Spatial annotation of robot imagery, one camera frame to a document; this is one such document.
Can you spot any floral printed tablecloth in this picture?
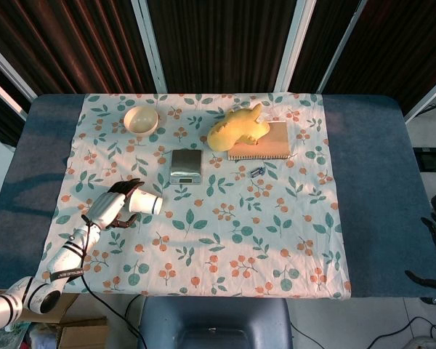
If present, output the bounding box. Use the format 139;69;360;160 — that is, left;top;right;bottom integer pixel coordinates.
33;92;352;301

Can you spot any silver digital kitchen scale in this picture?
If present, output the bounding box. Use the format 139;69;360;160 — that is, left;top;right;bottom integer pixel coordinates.
169;148;203;185

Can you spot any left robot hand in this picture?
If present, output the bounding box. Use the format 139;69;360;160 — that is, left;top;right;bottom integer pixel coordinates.
83;178;145;231

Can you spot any black floor device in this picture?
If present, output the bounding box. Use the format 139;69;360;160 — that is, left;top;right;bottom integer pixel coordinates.
413;146;436;172

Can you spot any cream ceramic bowl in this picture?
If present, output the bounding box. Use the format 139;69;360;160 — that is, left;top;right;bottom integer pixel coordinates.
123;105;159;137

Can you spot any white folding screen frame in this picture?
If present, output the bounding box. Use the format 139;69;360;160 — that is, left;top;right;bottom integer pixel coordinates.
0;0;436;127

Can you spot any brown spiral notebook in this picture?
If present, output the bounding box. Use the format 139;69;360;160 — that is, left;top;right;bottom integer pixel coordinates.
227;121;291;161

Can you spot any white power strip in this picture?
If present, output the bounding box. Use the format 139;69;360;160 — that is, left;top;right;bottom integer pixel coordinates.
403;336;436;349

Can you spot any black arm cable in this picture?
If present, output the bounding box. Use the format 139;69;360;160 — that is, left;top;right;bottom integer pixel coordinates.
80;214;145;349

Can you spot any cardboard box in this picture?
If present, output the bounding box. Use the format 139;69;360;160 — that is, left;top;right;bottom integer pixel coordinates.
17;292;110;349

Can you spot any yellow plush dinosaur toy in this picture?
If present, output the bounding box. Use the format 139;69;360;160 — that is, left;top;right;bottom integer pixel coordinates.
207;103;272;152

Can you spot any white paper cup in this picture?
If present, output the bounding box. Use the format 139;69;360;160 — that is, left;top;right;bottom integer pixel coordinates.
128;187;164;215

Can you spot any black floor cable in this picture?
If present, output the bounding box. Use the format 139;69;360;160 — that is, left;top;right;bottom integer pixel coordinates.
288;316;436;349

